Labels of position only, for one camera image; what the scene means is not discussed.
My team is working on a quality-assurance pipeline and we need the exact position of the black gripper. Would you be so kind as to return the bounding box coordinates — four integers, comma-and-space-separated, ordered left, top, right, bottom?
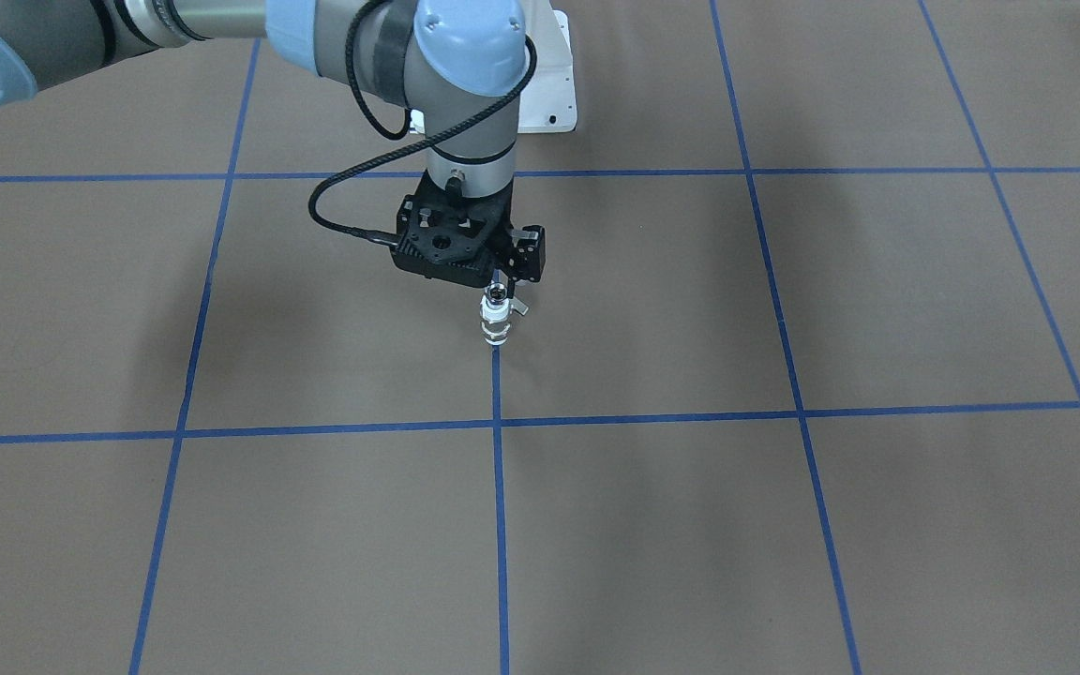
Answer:
393, 174, 546, 288

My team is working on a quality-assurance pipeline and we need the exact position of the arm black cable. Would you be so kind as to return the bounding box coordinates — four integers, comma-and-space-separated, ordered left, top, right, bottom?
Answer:
307, 0, 539, 249

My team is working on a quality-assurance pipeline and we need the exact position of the white pedestal column base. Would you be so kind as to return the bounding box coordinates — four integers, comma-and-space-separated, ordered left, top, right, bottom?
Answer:
414, 1, 578, 134

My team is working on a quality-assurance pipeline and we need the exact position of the white PPR pipe fitting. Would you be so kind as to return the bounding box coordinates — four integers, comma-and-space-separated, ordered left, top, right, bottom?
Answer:
480, 319, 513, 347

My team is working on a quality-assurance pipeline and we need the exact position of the chrome tee valve fitting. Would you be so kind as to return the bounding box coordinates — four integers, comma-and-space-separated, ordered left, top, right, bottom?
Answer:
480, 276, 529, 323

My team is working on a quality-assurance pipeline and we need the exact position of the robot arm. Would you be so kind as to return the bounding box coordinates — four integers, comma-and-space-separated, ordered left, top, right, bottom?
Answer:
0, 1, 546, 292

